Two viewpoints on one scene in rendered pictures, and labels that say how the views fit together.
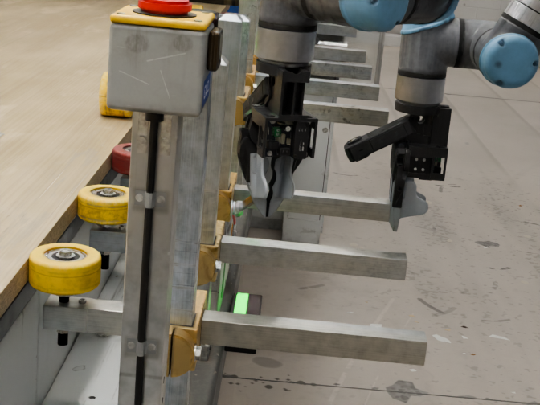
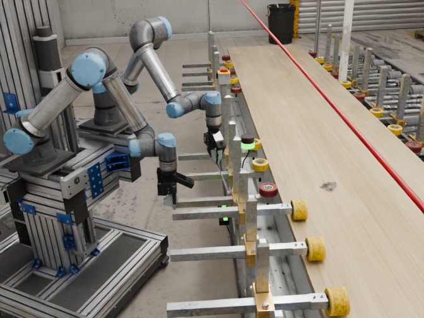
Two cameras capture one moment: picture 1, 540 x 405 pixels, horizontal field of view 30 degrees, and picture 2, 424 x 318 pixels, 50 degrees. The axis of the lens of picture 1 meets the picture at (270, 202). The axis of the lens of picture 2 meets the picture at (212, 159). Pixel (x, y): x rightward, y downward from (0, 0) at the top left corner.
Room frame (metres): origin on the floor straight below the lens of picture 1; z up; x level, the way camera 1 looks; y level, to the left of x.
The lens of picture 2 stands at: (3.29, -0.10, 1.90)
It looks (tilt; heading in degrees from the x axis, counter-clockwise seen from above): 26 degrees down; 178
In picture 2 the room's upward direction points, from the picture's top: 2 degrees counter-clockwise
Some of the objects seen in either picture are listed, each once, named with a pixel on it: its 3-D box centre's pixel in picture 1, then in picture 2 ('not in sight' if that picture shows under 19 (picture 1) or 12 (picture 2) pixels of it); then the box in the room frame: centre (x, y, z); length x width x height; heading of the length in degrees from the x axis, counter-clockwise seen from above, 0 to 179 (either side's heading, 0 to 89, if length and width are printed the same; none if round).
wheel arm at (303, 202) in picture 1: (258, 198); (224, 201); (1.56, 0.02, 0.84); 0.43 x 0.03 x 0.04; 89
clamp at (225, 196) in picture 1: (215, 196); (238, 197); (1.54, 0.09, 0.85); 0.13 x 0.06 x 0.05; 179
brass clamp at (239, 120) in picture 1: (234, 104); (243, 209); (1.79, 0.08, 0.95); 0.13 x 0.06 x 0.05; 179
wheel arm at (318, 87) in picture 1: (258, 79); (243, 250); (2.06, 0.05, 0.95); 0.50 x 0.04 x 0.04; 89
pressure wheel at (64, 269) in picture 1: (63, 297); (253, 150); (1.06, 0.22, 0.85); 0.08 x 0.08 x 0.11
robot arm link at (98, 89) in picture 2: not in sight; (105, 91); (0.98, -0.55, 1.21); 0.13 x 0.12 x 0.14; 139
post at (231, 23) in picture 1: (218, 168); (237, 185); (1.52, 0.08, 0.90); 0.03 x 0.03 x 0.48; 89
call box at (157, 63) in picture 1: (161, 63); (223, 77); (0.76, 0.09, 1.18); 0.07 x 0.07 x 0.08; 89
